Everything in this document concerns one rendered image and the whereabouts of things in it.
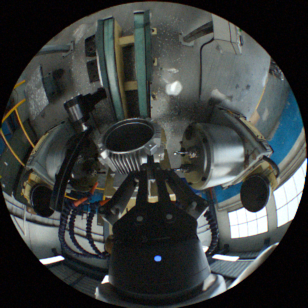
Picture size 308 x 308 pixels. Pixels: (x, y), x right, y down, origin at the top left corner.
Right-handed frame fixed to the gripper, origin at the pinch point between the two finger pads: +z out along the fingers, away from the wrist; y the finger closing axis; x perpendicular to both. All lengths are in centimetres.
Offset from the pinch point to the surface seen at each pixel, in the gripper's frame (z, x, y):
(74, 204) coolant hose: -8.6, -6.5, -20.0
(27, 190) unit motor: -15, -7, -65
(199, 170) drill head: 2.7, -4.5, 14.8
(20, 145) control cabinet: 28, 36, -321
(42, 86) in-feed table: 1, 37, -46
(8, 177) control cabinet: -43, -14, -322
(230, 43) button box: -10.4, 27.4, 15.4
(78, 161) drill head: 4.3, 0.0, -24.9
